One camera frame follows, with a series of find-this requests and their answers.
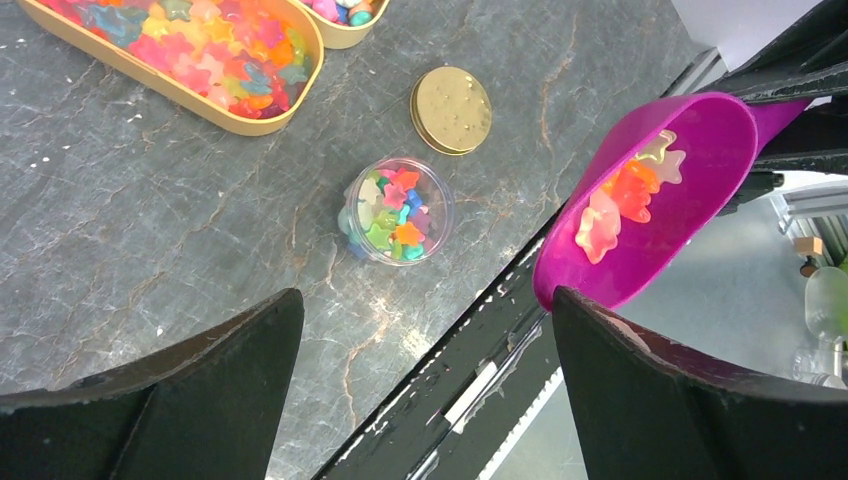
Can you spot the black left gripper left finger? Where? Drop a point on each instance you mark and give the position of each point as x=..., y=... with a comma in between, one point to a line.
x=208, y=407

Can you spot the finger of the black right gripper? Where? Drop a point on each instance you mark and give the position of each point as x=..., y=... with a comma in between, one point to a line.
x=807, y=60
x=816, y=142

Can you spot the gold tin of star candies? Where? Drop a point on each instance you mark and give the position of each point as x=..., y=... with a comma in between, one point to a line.
x=343, y=24

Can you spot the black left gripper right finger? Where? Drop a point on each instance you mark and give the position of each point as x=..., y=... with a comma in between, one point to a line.
x=648, y=407

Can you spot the clear plastic round jar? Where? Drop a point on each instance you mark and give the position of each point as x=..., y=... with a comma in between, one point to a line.
x=397, y=212

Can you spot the gold round jar lid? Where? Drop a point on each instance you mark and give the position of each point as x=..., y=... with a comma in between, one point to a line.
x=451, y=110

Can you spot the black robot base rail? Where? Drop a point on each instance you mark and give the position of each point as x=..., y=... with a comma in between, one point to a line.
x=464, y=406

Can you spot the gold tin of gummy candies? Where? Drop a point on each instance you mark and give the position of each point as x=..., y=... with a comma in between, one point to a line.
x=245, y=66

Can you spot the magenta plastic scoop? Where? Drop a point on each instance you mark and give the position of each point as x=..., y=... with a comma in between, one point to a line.
x=721, y=136

